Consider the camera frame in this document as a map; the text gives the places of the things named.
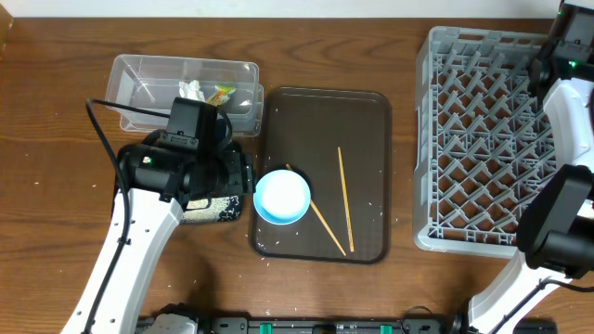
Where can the black plastic tray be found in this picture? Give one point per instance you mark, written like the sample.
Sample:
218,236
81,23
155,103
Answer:
225,209

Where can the yellow green snack wrapper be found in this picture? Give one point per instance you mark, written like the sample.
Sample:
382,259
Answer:
221,95

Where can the clear plastic container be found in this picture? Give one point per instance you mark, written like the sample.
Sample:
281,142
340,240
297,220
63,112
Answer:
154,82

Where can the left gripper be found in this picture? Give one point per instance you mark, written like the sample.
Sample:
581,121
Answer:
238,171

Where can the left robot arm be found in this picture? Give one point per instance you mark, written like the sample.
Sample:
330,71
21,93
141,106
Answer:
191,171

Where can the grey dishwasher rack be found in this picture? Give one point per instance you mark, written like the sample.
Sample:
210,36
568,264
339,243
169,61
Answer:
485,147

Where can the white tissue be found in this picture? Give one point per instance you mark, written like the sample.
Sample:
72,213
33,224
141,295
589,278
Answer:
191,91

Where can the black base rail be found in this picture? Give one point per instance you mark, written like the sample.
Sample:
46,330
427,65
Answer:
178,318

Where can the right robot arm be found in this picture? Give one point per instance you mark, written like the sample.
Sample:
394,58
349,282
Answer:
555,233

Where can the wooden chopstick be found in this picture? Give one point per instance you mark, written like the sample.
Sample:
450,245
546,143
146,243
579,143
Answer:
346,203
327,227

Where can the dark brown serving tray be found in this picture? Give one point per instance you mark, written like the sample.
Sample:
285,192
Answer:
302,129

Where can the pile of white rice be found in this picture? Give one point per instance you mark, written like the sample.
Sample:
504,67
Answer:
198,204

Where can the light blue bowl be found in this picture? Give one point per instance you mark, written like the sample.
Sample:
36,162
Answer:
282,197

